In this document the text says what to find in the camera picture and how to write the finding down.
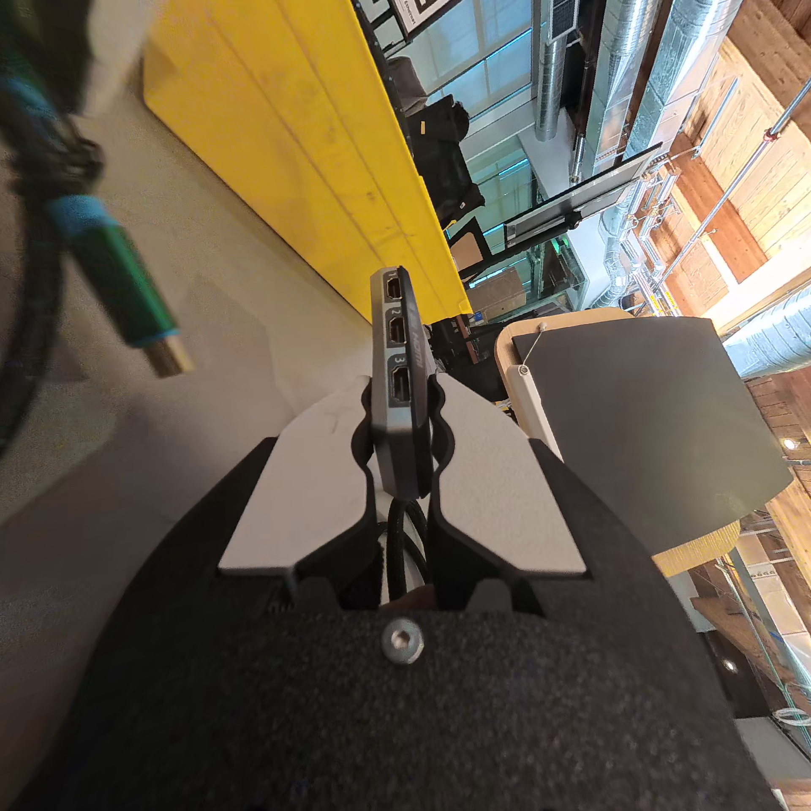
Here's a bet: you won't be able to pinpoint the silver ventilation duct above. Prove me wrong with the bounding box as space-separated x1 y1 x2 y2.
624 0 742 159
722 269 811 381
535 0 609 147

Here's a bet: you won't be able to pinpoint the framed white sign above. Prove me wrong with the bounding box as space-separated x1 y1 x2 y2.
351 0 463 46

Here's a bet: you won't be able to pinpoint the white ceiling vent grille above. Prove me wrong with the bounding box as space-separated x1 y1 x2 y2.
548 0 580 42

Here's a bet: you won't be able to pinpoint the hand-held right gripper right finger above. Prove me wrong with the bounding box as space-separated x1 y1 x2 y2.
426 374 588 611

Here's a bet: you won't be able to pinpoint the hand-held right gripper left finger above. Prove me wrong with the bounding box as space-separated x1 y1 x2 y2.
218 376 382 610

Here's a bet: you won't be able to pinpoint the black braided cable green plugs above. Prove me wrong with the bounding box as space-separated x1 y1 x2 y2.
0 63 195 457

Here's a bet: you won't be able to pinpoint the dark multi-port hub adapter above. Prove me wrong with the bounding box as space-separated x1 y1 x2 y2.
369 266 439 603

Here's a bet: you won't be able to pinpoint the flat hanging screen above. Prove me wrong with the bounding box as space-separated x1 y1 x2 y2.
503 142 665 249

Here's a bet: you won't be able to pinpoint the yellow plastic bin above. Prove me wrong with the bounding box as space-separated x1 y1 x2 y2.
142 0 475 324

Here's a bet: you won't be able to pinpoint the white panel stand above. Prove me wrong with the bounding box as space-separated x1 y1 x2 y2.
516 364 565 458

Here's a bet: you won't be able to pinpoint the dark hanging bag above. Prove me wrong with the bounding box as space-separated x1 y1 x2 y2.
405 95 487 229

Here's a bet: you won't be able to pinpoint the grey desk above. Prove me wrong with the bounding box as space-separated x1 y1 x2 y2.
0 0 406 806

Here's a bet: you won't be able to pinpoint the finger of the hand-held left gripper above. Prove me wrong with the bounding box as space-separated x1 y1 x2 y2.
85 0 167 118

